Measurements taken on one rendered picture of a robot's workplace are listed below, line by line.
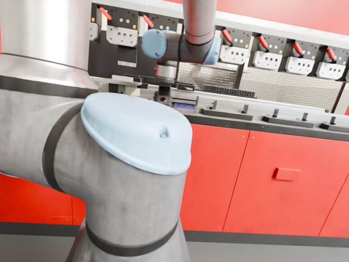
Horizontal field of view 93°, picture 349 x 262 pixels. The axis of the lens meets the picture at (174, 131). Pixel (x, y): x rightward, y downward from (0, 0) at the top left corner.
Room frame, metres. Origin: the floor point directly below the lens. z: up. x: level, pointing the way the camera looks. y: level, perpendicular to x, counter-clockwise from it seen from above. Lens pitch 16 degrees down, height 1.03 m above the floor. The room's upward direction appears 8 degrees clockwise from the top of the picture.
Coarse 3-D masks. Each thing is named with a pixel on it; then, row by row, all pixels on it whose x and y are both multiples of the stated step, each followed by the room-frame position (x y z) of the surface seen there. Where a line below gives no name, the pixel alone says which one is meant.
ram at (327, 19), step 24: (96, 0) 0.92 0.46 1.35; (168, 0) 0.96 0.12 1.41; (240, 0) 1.00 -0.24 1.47; (264, 0) 1.01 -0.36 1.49; (288, 0) 1.03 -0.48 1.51; (312, 0) 1.04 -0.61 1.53; (336, 0) 1.06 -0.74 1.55; (216, 24) 0.99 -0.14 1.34; (240, 24) 1.00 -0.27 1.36; (312, 24) 1.05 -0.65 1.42; (336, 24) 1.06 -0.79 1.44
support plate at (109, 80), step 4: (96, 80) 0.69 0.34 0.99; (100, 80) 0.70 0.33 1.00; (104, 80) 0.70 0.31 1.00; (108, 80) 0.71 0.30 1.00; (112, 80) 0.77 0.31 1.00; (116, 80) 0.83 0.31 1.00; (120, 84) 0.71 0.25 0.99; (124, 84) 0.71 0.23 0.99; (128, 84) 0.71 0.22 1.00; (132, 84) 0.71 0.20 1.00; (136, 84) 0.76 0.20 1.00; (140, 84) 0.91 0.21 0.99
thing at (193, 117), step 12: (180, 108) 1.06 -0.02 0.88; (192, 120) 0.87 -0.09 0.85; (204, 120) 0.88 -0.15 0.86; (216, 120) 0.89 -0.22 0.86; (228, 120) 0.89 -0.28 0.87; (240, 120) 0.93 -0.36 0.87; (252, 120) 0.99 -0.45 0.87; (276, 132) 0.93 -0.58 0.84; (288, 132) 0.93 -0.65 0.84; (300, 132) 0.94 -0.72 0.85; (312, 132) 0.95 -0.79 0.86; (324, 132) 0.96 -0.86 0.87; (336, 132) 0.99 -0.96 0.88
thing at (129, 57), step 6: (120, 48) 0.97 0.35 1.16; (126, 48) 0.97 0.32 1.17; (132, 48) 0.97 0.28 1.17; (120, 54) 0.97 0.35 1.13; (126, 54) 0.97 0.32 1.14; (132, 54) 0.97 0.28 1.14; (120, 60) 0.97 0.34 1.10; (126, 60) 0.97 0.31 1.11; (132, 60) 0.97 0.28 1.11; (132, 66) 0.98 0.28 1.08
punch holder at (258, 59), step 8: (256, 40) 1.05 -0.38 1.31; (272, 40) 1.02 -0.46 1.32; (280, 40) 1.03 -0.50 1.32; (256, 48) 1.03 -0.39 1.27; (264, 48) 1.02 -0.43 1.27; (272, 48) 1.02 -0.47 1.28; (280, 48) 1.03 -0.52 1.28; (256, 56) 1.01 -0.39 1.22; (264, 56) 1.02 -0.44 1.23; (272, 56) 1.02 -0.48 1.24; (280, 56) 1.03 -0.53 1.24; (248, 64) 1.09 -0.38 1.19; (256, 64) 1.01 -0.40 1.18; (264, 64) 1.02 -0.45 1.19; (272, 64) 1.02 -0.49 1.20
